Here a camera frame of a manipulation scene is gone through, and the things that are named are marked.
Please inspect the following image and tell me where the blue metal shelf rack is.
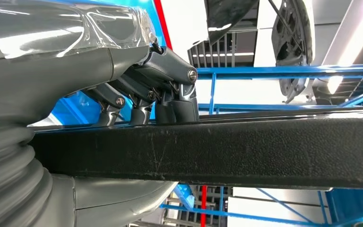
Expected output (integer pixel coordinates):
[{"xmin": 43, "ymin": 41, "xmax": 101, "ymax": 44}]
[{"xmin": 28, "ymin": 0, "xmax": 363, "ymax": 227}]

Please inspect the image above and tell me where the white car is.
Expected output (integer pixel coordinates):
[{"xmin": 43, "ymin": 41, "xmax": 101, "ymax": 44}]
[{"xmin": 156, "ymin": 0, "xmax": 363, "ymax": 105}]

